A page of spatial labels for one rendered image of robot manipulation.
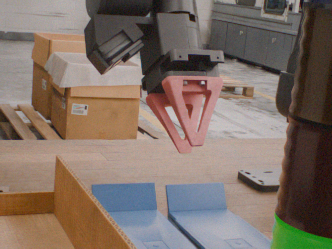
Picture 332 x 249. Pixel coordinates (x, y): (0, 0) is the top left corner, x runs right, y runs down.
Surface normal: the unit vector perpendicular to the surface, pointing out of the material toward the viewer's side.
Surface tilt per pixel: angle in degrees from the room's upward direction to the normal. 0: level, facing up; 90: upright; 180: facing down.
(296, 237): 104
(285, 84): 86
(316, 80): 76
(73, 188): 90
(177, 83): 82
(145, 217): 0
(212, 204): 60
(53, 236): 0
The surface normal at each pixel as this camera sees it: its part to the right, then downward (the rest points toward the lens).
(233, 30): -0.94, -0.02
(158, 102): 0.36, -0.33
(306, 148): -0.83, 0.28
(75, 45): 0.40, 0.18
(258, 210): 0.10, -0.97
